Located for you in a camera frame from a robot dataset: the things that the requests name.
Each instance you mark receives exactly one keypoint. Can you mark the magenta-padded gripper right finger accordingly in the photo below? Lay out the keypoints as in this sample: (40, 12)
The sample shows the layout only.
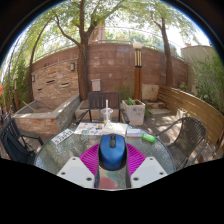
(148, 170)

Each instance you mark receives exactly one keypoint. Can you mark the thin leaning tree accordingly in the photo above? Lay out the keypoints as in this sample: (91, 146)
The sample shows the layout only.
(31, 80)

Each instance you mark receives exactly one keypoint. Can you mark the dark wicker metal chair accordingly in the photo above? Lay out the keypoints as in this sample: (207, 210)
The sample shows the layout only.
(190, 140)

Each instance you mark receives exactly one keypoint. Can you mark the pale stone block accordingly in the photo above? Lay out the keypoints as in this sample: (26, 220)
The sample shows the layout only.
(150, 91)

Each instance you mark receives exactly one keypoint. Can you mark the dark slatted wooden chair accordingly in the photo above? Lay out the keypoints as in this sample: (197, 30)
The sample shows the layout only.
(98, 100)

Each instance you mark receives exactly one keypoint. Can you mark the large forked tree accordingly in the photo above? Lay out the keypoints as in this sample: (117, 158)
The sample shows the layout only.
(83, 66)

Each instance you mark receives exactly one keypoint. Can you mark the black wall lamp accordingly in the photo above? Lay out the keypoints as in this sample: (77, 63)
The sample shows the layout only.
(33, 78)
(72, 66)

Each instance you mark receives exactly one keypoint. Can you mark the straight slim tree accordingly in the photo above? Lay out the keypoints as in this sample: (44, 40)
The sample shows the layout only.
(167, 56)

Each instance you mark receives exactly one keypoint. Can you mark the grey wall box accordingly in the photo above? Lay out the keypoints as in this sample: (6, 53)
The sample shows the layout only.
(96, 85)

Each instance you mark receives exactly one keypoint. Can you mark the green cylindrical tube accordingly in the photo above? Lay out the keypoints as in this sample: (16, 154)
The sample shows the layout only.
(149, 137)

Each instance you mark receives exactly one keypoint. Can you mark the clear plastic cup with straw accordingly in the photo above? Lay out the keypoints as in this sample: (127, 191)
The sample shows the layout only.
(107, 115)

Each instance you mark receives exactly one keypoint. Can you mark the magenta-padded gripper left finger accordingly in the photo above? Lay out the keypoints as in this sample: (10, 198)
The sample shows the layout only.
(75, 171)

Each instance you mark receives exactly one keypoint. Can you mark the black and white printed card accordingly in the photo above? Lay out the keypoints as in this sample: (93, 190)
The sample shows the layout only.
(62, 136)

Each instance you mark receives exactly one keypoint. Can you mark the wooden slatted fence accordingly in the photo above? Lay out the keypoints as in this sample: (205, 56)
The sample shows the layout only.
(193, 106)

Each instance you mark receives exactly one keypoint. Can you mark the blue computer mouse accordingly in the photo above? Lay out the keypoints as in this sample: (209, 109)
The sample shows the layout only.
(112, 155)

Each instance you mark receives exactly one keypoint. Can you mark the wooden garden lamp post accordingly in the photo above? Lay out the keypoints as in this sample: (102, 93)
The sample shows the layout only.
(137, 73)

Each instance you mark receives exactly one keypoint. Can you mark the black folding chair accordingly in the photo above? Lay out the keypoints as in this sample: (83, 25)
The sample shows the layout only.
(15, 146)

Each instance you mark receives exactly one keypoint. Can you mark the stone raised bed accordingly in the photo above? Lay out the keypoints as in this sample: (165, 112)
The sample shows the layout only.
(46, 118)

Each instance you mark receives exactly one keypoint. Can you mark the small pale book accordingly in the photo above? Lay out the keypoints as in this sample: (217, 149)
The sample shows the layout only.
(135, 132)

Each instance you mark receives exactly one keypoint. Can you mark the white square planter with plant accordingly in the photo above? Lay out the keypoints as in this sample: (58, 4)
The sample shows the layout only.
(135, 113)

